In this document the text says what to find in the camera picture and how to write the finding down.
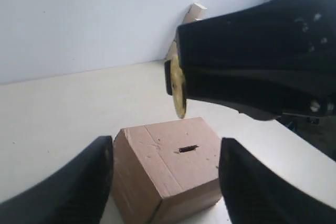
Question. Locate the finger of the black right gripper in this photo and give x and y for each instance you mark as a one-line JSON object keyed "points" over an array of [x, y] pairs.
{"points": [[266, 61], [167, 72]]}

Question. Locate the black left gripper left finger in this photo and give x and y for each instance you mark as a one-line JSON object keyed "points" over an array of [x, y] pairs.
{"points": [[77, 193]]}

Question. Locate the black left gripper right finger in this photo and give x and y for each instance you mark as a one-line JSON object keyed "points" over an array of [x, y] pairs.
{"points": [[254, 194]]}

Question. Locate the gold coin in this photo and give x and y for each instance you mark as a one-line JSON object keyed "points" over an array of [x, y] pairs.
{"points": [[178, 86]]}

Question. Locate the brown cardboard slotted box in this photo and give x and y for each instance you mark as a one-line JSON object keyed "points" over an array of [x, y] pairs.
{"points": [[165, 172]]}

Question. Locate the wooden block in corner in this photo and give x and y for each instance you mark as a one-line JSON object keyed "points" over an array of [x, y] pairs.
{"points": [[196, 12]]}

